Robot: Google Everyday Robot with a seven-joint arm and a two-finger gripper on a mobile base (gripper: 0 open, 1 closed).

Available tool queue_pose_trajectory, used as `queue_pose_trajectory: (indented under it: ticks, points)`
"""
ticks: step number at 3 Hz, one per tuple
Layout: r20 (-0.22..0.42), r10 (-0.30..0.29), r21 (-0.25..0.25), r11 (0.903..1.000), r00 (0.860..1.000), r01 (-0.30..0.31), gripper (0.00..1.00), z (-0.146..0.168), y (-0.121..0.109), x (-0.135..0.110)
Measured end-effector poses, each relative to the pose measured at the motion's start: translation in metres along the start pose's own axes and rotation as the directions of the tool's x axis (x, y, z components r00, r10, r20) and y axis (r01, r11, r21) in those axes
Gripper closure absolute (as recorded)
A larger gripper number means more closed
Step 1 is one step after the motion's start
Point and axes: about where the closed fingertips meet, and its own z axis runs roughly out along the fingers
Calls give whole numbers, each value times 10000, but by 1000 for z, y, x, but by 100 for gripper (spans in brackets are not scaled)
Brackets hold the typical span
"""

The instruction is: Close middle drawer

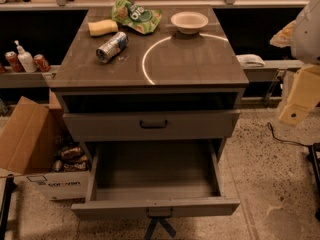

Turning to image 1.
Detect grey drawer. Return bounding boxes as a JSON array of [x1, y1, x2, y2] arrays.
[[72, 140, 240, 220], [63, 110, 240, 142]]

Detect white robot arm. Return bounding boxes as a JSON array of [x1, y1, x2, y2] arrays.
[[278, 0, 320, 126]]

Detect grey top drawer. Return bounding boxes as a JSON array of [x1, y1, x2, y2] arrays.
[[63, 110, 240, 142]]

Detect grey drawer cabinet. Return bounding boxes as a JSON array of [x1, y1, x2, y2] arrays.
[[52, 7, 248, 164]]

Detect white folded cloth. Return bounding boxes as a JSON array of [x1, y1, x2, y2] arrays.
[[237, 54, 265, 68]]

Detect white paper bowl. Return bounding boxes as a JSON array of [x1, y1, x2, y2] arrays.
[[171, 11, 209, 35]]

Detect green chip bag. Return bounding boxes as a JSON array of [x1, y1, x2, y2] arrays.
[[111, 0, 162, 35]]

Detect silver blue soda can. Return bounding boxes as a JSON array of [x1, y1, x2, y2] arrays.
[[96, 31, 129, 63]]

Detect yellow sponge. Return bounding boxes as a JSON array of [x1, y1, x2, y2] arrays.
[[88, 19, 118, 37]]

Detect snack bags in box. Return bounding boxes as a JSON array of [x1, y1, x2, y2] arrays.
[[51, 146, 88, 172]]

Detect red soda can right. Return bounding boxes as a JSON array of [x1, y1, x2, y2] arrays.
[[34, 54, 51, 72]]

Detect red soda can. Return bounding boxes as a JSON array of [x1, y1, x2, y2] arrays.
[[34, 54, 51, 72], [5, 51, 24, 73]]

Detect cardboard box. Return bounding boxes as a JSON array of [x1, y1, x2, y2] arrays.
[[0, 96, 89, 200]]

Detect white pump bottle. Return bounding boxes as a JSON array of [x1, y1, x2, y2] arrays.
[[14, 40, 37, 73]]

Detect red soda can left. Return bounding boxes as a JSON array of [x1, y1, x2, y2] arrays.
[[5, 51, 24, 73]]

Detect black cable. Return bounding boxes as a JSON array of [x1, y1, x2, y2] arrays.
[[266, 121, 314, 149]]

